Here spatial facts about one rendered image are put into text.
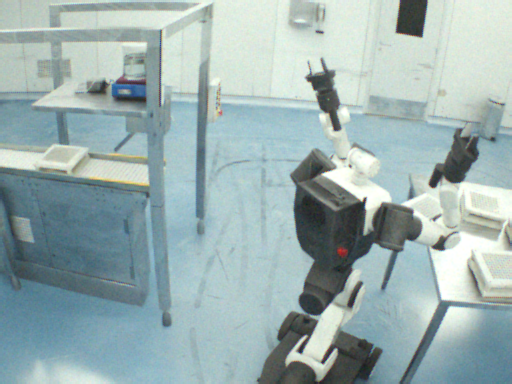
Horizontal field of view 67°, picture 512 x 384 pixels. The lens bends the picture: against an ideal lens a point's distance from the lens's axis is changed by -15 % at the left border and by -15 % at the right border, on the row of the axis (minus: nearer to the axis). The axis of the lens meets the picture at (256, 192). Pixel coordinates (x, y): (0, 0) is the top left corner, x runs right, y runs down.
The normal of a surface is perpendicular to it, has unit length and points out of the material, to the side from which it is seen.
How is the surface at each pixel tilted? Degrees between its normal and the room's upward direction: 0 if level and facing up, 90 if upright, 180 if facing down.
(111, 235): 90
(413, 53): 90
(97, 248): 90
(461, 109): 90
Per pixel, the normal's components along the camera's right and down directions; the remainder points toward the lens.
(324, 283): -0.33, -0.33
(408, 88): 0.00, 0.51
